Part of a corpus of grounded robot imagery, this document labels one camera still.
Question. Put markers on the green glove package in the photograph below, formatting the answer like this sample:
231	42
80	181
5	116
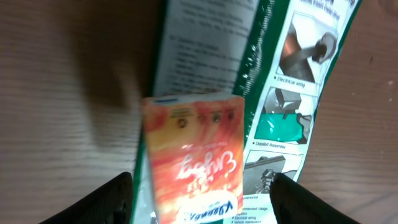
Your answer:
277	55

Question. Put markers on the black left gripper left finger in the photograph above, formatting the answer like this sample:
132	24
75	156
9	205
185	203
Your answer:
109	204

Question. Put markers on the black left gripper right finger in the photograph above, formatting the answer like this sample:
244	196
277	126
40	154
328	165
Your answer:
294	204

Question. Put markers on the orange tissue pack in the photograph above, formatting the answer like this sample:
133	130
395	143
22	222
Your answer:
195	148

